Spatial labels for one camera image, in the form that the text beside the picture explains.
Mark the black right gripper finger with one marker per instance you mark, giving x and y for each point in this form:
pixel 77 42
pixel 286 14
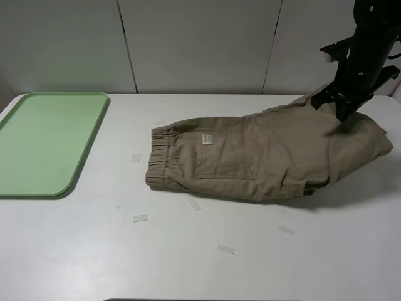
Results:
pixel 325 96
pixel 346 106

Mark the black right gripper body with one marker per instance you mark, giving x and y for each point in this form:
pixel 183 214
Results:
pixel 355 84

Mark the khaki shorts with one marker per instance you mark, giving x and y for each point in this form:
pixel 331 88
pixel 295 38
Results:
pixel 282 152

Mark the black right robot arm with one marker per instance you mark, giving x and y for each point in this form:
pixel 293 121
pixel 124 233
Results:
pixel 361 58

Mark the green plastic tray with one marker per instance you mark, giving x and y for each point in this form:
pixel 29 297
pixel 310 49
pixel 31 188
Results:
pixel 44 139

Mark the clear tape strip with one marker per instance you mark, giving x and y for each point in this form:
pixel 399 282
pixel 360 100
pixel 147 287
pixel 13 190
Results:
pixel 194 205
pixel 140 218
pixel 226 249
pixel 285 229
pixel 136 158

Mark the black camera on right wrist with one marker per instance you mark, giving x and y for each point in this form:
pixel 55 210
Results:
pixel 339 51

